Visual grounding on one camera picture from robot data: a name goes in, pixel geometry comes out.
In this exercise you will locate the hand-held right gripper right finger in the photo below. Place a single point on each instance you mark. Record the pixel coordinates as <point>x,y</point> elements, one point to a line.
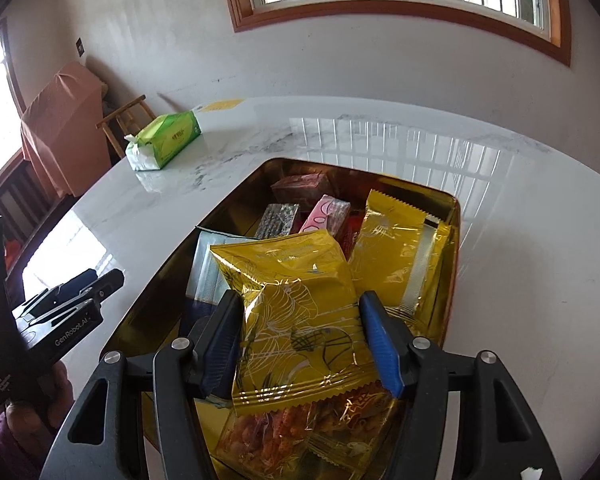
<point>380,345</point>

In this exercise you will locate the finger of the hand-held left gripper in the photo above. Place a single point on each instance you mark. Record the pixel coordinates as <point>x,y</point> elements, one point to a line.
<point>65,285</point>
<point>110,280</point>

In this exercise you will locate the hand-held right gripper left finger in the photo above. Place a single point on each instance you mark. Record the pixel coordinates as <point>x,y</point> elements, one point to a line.
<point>220,350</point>

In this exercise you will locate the navy and silver snack packet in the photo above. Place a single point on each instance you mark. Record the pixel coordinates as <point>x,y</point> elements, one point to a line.
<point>205,275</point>

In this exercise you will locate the yellow packet with line print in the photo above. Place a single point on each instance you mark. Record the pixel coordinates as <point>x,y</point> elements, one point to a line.
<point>300,320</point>

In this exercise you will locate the yellow packet with silver strip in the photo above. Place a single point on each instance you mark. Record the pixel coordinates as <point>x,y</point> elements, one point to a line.
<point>395,250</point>

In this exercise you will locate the red snack packet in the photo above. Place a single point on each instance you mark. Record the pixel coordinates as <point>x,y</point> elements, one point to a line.
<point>352,232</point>

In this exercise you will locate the pink snack packet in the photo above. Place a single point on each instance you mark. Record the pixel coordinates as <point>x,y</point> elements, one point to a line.
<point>325,215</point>
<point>300,187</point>

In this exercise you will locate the silver patterned snack packet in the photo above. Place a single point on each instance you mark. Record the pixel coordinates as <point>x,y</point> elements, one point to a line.
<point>277,220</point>

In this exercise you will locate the gold tin box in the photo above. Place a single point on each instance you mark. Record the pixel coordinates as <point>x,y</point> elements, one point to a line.
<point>405,182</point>

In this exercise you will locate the person's left hand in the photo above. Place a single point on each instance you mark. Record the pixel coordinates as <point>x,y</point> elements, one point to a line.
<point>25,415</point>

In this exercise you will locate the dark wooden shelf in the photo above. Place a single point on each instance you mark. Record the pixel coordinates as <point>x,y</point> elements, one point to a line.
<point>25,200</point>

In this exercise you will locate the green tissue pack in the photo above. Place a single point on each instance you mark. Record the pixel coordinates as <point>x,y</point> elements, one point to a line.
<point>165,137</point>

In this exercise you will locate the pink covered cabinet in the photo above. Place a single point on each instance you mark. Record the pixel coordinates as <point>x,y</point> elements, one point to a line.
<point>62,130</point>

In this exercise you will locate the wooden chair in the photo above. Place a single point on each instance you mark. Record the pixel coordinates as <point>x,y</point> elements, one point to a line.
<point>125,115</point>

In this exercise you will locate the dark wall switch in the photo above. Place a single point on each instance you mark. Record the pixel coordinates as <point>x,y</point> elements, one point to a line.
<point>80,47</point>

